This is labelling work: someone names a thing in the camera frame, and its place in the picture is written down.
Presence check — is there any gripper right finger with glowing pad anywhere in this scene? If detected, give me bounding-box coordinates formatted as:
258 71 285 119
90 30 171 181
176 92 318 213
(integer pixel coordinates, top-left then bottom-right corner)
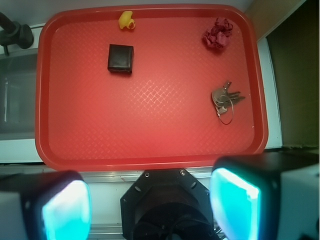
209 152 320 240

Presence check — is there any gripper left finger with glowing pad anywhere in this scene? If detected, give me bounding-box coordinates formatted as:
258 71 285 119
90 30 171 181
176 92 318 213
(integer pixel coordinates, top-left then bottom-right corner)
0 170 91 240

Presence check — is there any red paper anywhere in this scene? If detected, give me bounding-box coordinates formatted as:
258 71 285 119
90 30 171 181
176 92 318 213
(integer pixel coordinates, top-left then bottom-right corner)
202 17 233 50

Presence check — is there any silver key bunch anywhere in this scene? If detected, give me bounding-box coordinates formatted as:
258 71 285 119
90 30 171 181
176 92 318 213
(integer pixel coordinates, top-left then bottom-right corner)
211 81 246 125

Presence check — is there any grey plastic sink basin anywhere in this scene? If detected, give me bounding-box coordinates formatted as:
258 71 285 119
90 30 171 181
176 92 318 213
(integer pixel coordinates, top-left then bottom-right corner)
0 49 38 141

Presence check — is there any red plastic tray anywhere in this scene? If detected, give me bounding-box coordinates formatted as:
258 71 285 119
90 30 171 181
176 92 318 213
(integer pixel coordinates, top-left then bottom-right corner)
35 4 268 172

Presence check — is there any black square box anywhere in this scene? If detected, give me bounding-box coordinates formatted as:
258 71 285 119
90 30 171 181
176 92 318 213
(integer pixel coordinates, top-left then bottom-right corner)
107 44 134 74

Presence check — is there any grey faucet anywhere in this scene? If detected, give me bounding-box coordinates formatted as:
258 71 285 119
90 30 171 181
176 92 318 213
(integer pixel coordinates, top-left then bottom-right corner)
0 12 34 57

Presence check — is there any yellow rubber duck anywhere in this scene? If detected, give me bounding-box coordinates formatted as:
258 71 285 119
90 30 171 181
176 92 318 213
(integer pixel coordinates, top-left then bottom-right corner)
118 10 136 30

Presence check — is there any aluminium frame rail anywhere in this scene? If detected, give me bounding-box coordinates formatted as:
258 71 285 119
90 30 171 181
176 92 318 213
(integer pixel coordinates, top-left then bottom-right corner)
0 164 212 183

